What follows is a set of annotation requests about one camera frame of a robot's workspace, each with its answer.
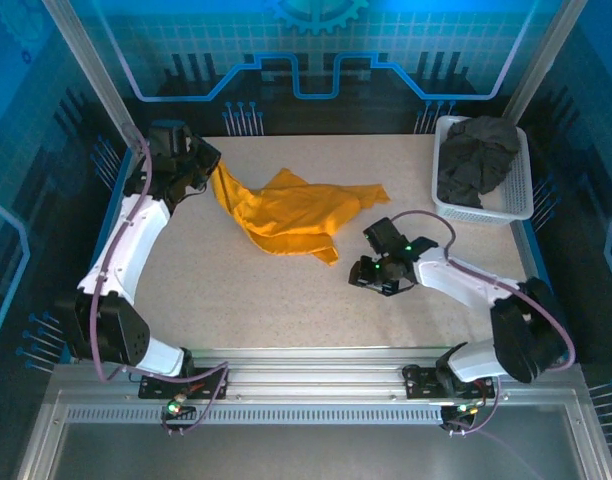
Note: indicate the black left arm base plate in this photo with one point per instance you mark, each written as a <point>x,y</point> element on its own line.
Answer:
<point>211,382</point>

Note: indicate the black t-shirt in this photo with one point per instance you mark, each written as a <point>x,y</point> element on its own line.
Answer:
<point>478,155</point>

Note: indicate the yellow t-shirt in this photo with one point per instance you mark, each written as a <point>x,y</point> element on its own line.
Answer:
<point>296,210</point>

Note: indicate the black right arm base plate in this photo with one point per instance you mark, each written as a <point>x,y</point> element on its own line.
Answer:
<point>421,382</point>

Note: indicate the white plastic basket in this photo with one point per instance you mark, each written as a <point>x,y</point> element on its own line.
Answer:
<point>518,195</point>

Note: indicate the black connector with green light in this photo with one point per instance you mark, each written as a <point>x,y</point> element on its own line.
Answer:
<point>178,407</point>
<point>461,412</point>

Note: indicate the aluminium front rail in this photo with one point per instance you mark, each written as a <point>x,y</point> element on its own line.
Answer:
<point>311,370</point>

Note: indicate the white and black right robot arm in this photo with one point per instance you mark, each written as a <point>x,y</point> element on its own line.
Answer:
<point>451,280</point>

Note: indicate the slotted aluminium strip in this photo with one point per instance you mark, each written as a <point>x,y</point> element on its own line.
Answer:
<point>311,415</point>

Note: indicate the aluminium frame post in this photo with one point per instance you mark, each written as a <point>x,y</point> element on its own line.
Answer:
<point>86,60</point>
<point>546,55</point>

